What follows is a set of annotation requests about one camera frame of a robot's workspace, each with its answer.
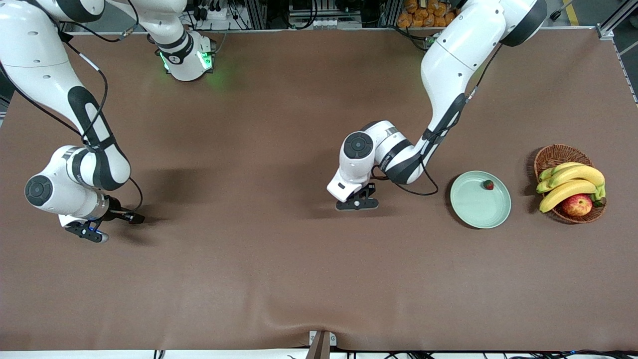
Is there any pale green round plate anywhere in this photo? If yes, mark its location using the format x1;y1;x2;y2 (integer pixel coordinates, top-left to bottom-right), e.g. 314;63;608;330
450;171;512;229

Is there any large table cover mat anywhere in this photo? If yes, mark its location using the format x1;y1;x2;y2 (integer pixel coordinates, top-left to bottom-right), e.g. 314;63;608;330
0;27;638;353

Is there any pile of brown breads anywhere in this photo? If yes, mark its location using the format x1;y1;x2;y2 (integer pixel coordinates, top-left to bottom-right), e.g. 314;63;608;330
397;0;462;28

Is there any brown wicker basket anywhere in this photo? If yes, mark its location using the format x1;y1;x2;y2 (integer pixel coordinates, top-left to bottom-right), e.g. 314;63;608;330
533;145;607;224

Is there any red yellow apple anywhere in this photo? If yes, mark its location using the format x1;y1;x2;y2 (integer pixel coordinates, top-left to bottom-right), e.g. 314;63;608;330
562;194;594;217

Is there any white power strip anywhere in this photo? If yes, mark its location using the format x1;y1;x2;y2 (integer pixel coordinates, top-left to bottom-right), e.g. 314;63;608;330
191;4;230;21

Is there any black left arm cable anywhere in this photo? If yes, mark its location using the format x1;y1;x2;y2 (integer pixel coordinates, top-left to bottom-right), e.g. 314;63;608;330
371;42;504;196

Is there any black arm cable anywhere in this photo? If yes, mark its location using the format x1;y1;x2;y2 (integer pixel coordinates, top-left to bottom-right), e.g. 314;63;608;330
0;22;145;215
371;42;504;196

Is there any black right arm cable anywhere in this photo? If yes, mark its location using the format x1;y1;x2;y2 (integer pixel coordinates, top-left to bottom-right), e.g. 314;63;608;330
0;22;145;215

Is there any metal table edge bracket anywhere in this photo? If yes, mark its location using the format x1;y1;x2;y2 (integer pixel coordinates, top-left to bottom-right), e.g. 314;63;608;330
309;330;337;359

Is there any aluminium frame post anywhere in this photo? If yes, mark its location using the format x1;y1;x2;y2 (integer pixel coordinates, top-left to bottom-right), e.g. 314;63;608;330
248;0;268;29

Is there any aluminium corner frame rail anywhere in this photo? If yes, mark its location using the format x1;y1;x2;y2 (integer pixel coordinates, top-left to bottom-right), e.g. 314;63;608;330
597;0;638;39

